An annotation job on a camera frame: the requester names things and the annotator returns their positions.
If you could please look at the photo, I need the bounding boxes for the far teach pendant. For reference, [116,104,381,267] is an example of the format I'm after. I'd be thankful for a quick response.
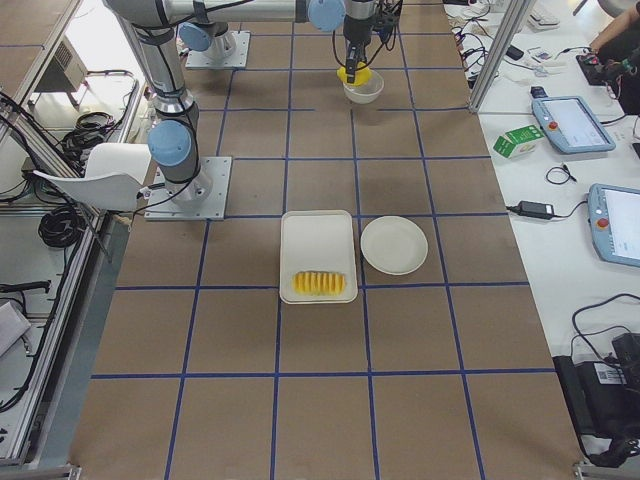
[531,96,616,154]

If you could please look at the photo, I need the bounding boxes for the aluminium frame post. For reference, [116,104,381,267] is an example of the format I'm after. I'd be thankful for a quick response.
[468,1,530,113]

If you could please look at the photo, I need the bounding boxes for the sliced orange pieces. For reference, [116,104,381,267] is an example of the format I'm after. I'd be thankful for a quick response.
[292,271,346,296]

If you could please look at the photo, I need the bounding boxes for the white plastic chair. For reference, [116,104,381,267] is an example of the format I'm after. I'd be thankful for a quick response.
[34,143,151,212]

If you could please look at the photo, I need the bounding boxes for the teach pendant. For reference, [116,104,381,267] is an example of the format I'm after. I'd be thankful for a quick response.
[587,184,639,267]
[531,96,616,154]

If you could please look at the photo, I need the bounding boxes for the green white carton box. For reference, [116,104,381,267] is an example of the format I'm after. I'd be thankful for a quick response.
[493,125,544,159]

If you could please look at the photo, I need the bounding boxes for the yellow lemon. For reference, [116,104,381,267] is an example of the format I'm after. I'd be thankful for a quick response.
[336,67,372,87]

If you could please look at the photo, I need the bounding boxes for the white shallow plate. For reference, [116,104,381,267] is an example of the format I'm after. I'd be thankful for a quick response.
[360,216,429,276]

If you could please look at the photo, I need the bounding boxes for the black phone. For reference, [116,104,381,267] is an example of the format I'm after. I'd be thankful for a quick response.
[506,45,524,60]

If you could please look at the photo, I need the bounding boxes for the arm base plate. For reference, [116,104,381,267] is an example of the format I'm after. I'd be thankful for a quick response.
[144,157,232,221]
[184,31,251,70]

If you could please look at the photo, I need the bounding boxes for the black device on table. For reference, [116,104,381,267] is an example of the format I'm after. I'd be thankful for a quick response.
[553,333,639,468]

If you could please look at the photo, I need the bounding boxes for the small black looped cable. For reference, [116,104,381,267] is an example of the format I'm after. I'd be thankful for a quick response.
[545,163,578,185]

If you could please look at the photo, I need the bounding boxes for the black power adapter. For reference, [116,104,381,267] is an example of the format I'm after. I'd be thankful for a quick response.
[518,201,555,220]

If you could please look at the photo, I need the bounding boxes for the white rectangular tray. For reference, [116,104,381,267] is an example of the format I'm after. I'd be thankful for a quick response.
[279,210,358,304]

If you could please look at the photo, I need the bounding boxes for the near teach pendant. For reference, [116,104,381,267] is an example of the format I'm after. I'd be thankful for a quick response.
[587,184,639,267]

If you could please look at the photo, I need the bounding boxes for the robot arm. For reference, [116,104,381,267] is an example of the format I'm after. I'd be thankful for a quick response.
[105,1,381,128]
[178,22,236,59]

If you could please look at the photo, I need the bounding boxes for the person forearm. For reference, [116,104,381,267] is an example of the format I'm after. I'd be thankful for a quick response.
[589,6,639,52]

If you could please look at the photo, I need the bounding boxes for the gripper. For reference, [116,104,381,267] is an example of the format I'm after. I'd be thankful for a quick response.
[343,0,374,84]

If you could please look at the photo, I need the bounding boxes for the beige ceramic bowl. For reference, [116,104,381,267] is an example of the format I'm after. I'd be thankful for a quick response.
[343,71,385,105]

